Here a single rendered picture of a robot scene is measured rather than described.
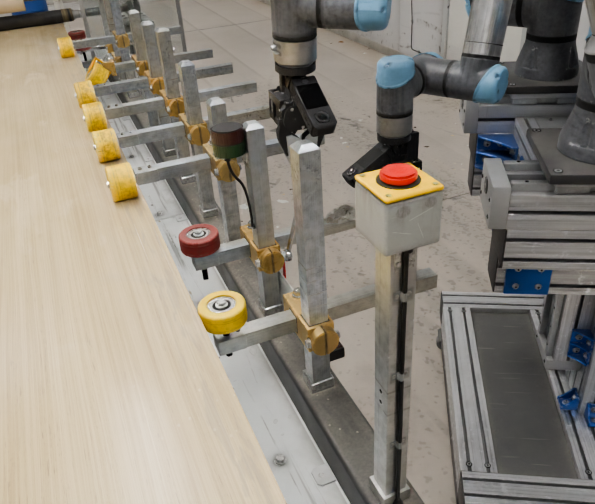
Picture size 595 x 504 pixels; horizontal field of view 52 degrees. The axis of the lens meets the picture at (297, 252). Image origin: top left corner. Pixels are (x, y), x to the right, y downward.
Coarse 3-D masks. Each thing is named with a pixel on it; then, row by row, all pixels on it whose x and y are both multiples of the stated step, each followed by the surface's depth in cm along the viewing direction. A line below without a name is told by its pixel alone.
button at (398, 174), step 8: (384, 168) 65; (392, 168) 65; (400, 168) 65; (408, 168) 65; (384, 176) 64; (392, 176) 63; (400, 176) 63; (408, 176) 63; (416, 176) 64; (392, 184) 64; (400, 184) 63; (408, 184) 64
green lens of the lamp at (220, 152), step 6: (240, 144) 109; (216, 150) 109; (222, 150) 108; (228, 150) 108; (234, 150) 109; (240, 150) 109; (216, 156) 110; (222, 156) 109; (228, 156) 109; (234, 156) 109
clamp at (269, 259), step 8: (240, 232) 131; (248, 232) 128; (248, 240) 126; (256, 248) 122; (264, 248) 122; (272, 248) 122; (256, 256) 123; (264, 256) 121; (272, 256) 121; (280, 256) 122; (256, 264) 122; (264, 264) 121; (272, 264) 122; (280, 264) 123; (272, 272) 123
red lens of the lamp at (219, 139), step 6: (210, 132) 109; (234, 132) 107; (240, 132) 108; (216, 138) 108; (222, 138) 107; (228, 138) 107; (234, 138) 108; (240, 138) 108; (216, 144) 108; (222, 144) 108; (228, 144) 108; (234, 144) 108
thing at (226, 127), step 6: (216, 126) 110; (222, 126) 110; (228, 126) 109; (234, 126) 109; (240, 126) 109; (216, 132) 108; (222, 132) 107; (228, 132) 107; (246, 156) 112; (228, 162) 112; (246, 162) 113; (234, 174) 114; (240, 180) 115; (246, 192) 116; (246, 198) 117; (252, 216) 119; (252, 222) 120
